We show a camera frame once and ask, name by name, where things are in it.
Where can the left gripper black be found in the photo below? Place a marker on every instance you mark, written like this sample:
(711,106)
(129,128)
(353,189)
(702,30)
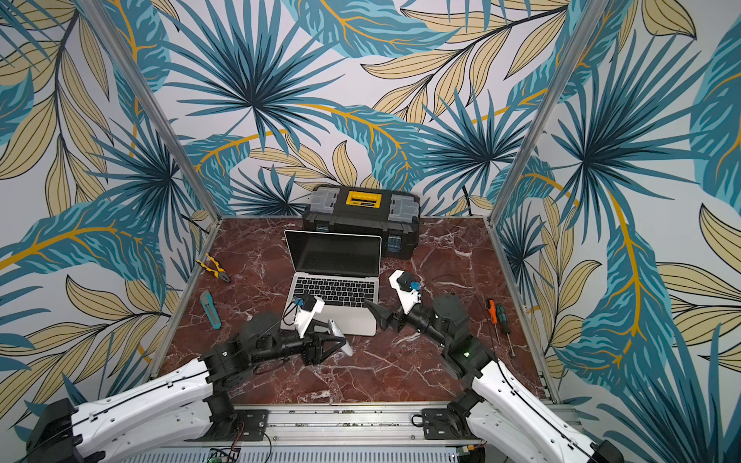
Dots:
(316,353)

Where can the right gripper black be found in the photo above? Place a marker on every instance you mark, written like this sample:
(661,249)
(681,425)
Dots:
(399,318)

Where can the white wireless mouse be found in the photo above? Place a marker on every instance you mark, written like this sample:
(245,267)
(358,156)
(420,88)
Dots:
(336,332)

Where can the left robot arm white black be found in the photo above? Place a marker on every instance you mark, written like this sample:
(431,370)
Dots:
(186,404)

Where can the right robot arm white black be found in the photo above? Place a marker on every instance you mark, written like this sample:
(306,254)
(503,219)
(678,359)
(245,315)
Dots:
(494,407)

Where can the silver laptop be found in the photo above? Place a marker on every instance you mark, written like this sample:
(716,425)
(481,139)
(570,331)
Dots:
(341,269)

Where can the teal utility knife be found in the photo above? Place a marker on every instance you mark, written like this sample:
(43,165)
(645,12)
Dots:
(210,310)

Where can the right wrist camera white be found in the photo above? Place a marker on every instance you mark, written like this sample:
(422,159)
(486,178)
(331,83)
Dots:
(407,288)

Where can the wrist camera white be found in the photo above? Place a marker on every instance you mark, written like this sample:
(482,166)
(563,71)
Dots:
(407,288)
(305,312)

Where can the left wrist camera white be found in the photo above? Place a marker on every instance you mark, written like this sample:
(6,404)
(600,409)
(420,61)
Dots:
(305,312)

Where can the aluminium front rail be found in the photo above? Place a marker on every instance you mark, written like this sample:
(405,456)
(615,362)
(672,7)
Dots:
(392,425)

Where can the orange handled screwdriver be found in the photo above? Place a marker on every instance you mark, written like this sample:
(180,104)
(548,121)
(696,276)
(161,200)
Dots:
(492,311)

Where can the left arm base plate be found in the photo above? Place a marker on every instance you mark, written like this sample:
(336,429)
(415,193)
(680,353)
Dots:
(245,425)

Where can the black toolbox yellow handle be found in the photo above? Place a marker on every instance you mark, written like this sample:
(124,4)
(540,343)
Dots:
(393,216)

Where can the green handled screwdriver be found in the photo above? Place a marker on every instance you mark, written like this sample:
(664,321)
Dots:
(503,323)

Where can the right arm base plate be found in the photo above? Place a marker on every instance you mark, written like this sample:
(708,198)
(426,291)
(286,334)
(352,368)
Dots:
(447,423)

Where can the yellow handled pliers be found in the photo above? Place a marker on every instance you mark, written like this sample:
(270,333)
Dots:
(213,267)

